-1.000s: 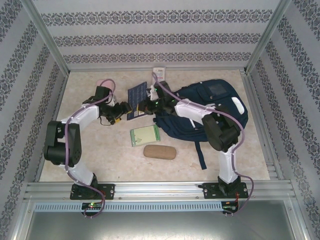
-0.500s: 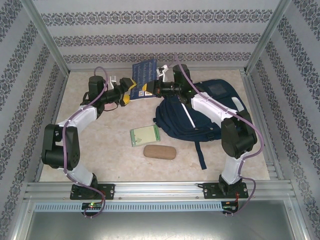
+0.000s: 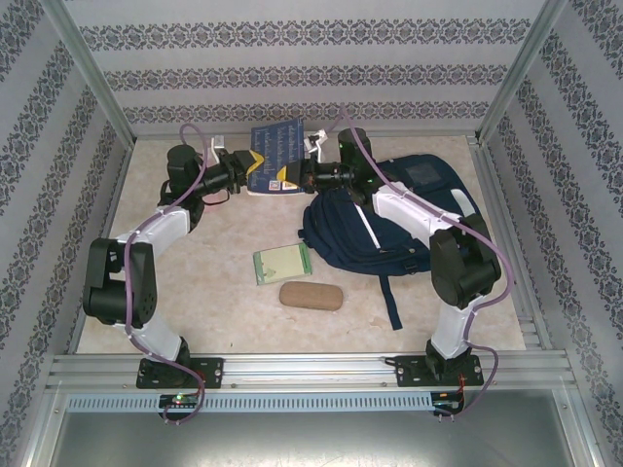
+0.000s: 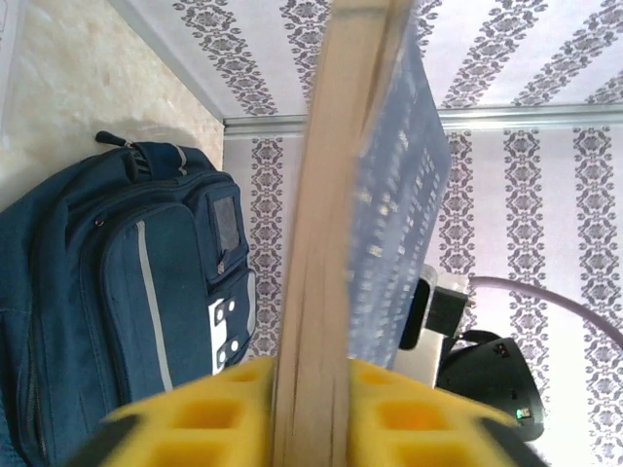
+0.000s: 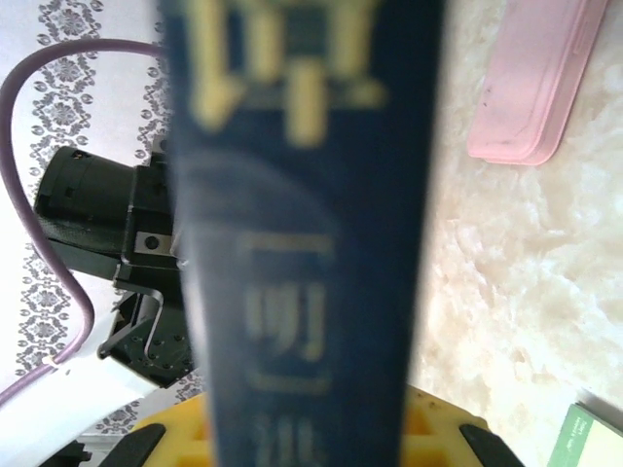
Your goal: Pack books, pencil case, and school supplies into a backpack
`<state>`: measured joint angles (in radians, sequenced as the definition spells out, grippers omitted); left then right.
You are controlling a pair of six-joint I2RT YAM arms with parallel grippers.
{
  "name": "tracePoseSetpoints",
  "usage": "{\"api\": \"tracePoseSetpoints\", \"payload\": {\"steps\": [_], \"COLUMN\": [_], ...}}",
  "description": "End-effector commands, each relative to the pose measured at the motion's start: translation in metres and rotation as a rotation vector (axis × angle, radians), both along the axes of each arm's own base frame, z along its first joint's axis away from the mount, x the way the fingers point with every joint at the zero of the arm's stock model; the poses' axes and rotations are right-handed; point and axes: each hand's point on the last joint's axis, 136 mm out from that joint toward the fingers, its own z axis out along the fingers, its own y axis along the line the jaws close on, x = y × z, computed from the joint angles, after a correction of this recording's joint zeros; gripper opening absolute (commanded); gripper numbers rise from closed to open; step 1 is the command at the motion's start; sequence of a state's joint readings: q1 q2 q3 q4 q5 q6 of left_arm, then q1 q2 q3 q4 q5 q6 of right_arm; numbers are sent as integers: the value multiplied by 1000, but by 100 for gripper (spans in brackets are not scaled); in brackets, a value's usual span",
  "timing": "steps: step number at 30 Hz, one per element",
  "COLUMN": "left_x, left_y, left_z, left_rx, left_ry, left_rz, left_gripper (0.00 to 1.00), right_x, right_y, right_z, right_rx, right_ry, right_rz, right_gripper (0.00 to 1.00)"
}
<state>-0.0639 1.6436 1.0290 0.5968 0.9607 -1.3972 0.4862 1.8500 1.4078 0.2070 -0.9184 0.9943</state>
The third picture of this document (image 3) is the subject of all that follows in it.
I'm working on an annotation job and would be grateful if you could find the blue book with barcode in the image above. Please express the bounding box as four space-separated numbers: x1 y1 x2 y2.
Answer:
245 116 308 196

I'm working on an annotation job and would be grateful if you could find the navy blue backpack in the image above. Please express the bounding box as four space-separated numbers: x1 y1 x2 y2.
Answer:
301 154 483 331

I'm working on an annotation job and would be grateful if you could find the green notebook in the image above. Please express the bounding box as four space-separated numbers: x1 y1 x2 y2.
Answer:
252 242 313 286

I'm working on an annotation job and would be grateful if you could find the brown cork case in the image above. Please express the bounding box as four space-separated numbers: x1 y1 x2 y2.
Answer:
279 280 345 310

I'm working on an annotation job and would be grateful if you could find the aluminium frame rail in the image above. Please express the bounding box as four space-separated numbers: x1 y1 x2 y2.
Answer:
469 135 570 354
67 139 137 354

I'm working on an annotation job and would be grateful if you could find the aluminium frame post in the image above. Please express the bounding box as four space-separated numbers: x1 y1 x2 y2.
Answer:
41 0 137 142
476 0 568 142

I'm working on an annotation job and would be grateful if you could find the wide aluminium mounting rail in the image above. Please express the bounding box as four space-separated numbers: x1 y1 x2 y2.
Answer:
46 353 570 390

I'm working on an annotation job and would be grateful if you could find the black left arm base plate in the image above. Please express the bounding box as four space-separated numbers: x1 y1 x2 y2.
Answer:
135 357 225 390

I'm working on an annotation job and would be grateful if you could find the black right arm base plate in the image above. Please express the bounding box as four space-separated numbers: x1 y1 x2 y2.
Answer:
394 353 486 389

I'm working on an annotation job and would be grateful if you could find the slotted grey cable duct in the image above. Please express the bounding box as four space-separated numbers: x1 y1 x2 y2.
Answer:
65 392 434 413

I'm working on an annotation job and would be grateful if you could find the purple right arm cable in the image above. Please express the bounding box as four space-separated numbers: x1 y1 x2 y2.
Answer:
311 103 516 422

